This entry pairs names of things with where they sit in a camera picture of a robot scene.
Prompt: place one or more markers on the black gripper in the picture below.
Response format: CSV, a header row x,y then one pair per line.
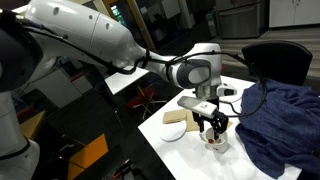
x,y
221,120

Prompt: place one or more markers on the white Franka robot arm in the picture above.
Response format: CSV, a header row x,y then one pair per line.
x,y
100,36

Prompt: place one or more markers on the white mug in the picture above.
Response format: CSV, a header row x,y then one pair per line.
x,y
221,146

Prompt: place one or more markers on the white round plate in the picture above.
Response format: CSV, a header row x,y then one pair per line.
x,y
172,131

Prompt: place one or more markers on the blue crumpled cloth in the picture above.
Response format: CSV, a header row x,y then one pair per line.
x,y
280,126

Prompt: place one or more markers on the black chair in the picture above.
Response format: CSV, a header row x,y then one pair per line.
x,y
276,60

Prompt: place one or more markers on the white side table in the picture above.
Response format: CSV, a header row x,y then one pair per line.
x,y
125,80

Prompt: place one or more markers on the stainless steel appliance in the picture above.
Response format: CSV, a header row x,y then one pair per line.
x,y
240,20

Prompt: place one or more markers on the white cabinet row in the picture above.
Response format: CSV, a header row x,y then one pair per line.
x,y
293,13

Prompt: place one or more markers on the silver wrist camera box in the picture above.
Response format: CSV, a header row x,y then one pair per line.
x,y
196,106

